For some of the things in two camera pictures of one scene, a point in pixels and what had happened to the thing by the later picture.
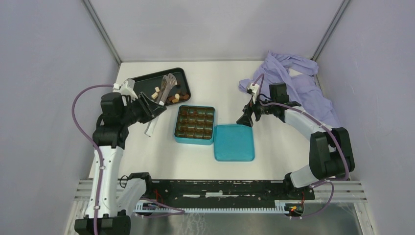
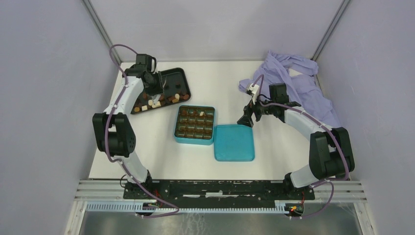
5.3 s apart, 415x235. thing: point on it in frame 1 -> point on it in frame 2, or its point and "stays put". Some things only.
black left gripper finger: x=152 y=108 -> x=160 y=90
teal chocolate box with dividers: x=195 y=125 stays put
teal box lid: x=234 y=143 stays put
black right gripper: x=245 y=120 stays put
